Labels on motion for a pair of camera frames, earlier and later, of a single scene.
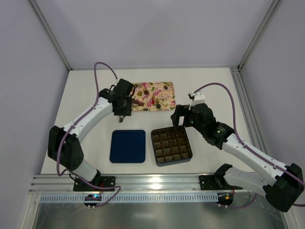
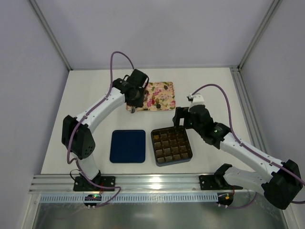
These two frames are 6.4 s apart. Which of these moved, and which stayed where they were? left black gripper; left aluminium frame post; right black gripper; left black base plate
Moved: left black gripper
Stayed: left black base plate; left aluminium frame post; right black gripper
